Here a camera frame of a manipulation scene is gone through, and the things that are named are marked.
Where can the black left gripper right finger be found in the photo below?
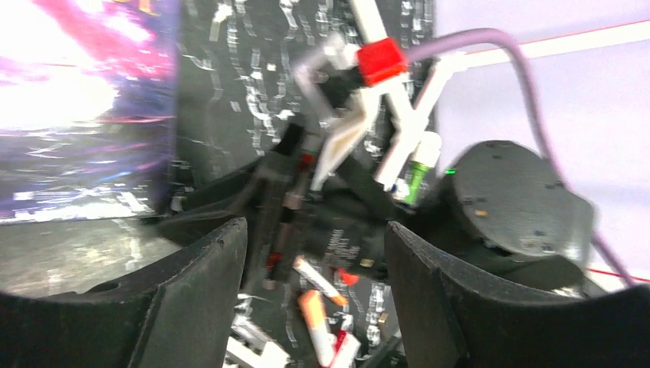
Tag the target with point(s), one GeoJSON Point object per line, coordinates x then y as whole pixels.
{"type": "Point", "coordinates": [452, 314]}

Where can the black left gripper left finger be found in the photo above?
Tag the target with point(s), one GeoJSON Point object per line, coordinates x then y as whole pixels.
{"type": "Point", "coordinates": [175, 312]}

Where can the purple galaxy cover book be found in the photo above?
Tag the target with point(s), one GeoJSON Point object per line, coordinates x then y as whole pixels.
{"type": "Point", "coordinates": [88, 108]}

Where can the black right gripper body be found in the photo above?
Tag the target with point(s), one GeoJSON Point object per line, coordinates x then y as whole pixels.
{"type": "Point", "coordinates": [342, 226]}

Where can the thin orange tip pen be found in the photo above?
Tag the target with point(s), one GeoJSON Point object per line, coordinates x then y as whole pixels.
{"type": "Point", "coordinates": [315, 278]}

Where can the red white eraser box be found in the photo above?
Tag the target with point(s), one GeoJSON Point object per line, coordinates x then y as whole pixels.
{"type": "Point", "coordinates": [346, 349]}

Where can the white PVC pipe frame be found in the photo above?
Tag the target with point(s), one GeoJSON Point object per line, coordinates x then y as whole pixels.
{"type": "Point", "coordinates": [461, 50]}

